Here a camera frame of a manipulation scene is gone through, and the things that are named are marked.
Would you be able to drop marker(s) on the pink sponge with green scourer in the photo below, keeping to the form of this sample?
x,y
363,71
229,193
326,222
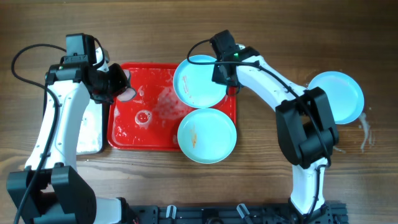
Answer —
x,y
129,93

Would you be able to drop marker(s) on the light blue plate top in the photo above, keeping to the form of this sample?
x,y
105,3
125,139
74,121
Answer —
x,y
193,83

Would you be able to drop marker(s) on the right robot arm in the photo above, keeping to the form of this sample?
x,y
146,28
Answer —
x,y
306,129

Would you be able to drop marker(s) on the light blue plate with sauce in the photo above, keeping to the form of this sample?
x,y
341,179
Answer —
x,y
207,136

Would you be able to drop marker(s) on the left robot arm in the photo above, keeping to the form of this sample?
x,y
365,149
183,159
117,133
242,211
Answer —
x,y
49,188

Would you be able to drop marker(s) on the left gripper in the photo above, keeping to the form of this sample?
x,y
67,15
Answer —
x,y
117,81

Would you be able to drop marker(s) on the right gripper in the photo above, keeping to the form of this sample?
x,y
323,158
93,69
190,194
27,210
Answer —
x,y
224,76

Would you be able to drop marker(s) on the red plastic tray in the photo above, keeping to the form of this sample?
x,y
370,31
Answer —
x,y
149,122

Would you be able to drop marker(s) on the black tray with soapy water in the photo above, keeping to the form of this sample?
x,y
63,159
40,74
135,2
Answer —
x,y
90,130

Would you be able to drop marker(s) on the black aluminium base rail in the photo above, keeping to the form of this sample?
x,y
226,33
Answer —
x,y
329,213

